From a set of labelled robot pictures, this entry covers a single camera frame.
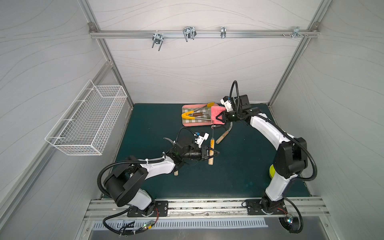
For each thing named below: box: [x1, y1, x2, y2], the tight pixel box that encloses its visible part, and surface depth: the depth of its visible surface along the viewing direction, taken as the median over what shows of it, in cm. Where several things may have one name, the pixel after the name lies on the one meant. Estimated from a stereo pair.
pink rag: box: [211, 106, 226, 125], surface depth 87 cm
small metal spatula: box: [188, 112, 209, 117], surface depth 113 cm
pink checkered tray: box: [182, 103, 219, 127], surface depth 113 cm
